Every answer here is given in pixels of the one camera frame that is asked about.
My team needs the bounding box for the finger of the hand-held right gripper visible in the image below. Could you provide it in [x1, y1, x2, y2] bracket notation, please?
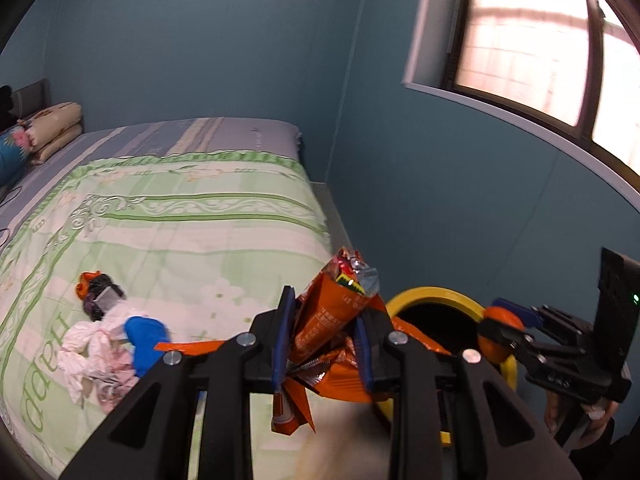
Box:
[491, 298, 596, 346]
[476, 319, 586, 378]

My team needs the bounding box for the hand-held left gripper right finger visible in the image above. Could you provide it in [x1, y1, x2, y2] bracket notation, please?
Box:
[352, 305, 583, 480]

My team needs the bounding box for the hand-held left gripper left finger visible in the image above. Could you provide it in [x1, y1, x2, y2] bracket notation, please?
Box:
[59, 285, 297, 480]

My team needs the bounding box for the orange foil snack bag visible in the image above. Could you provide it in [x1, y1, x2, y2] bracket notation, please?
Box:
[155, 246, 453, 436]

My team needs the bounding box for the black bin with yellow rim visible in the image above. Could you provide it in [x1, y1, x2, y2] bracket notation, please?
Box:
[372, 286, 519, 448]

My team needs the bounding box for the white tissue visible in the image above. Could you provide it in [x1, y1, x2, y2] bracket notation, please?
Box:
[56, 304, 132, 406]

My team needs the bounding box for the person's right forearm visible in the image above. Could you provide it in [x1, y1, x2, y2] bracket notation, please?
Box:
[567, 410, 640, 480]

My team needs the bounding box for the person's right hand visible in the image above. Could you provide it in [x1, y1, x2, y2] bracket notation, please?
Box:
[544, 390, 618, 453]

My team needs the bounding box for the blue plastic object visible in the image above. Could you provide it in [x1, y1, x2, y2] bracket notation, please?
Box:
[123, 315, 173, 380]

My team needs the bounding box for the green patterned quilt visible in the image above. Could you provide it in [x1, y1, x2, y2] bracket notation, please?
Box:
[0, 152, 333, 480]

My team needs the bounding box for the bed with striped sheet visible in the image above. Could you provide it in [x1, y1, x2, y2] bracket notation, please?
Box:
[0, 116, 353, 281]

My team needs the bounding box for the cream folded quilt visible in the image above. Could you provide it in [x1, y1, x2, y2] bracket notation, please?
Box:
[17, 102, 84, 166]

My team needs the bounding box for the blue floral folded quilt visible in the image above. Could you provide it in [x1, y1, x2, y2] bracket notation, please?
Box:
[0, 127, 32, 196]

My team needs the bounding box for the grey padded headboard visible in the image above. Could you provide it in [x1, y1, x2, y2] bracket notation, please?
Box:
[10, 78, 51, 121]

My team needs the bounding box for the window with brown frame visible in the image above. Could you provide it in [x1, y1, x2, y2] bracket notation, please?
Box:
[401, 0, 640, 191]

